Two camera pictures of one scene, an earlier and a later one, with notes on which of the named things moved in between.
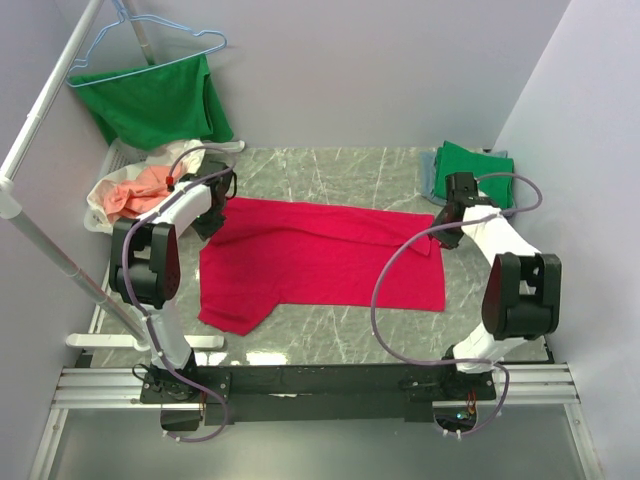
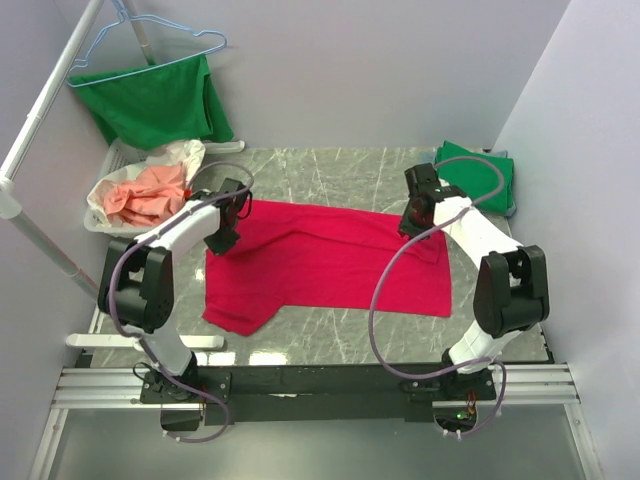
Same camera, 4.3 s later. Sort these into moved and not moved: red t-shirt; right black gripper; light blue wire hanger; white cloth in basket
Moved: right black gripper
Not moved: red t-shirt; light blue wire hanger; white cloth in basket
